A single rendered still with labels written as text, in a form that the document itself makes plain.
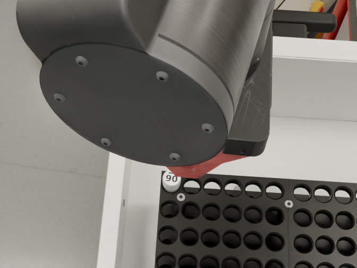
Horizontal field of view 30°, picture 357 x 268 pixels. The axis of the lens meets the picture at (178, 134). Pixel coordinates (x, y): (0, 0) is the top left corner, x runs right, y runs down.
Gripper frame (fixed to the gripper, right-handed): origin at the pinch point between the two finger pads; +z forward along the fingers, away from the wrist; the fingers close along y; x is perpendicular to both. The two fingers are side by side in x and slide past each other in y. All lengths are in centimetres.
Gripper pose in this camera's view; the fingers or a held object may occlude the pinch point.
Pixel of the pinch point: (189, 143)
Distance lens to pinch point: 38.8
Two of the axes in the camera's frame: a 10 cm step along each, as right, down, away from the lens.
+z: -0.5, 5.3, 8.5
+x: 9.9, 1.0, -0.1
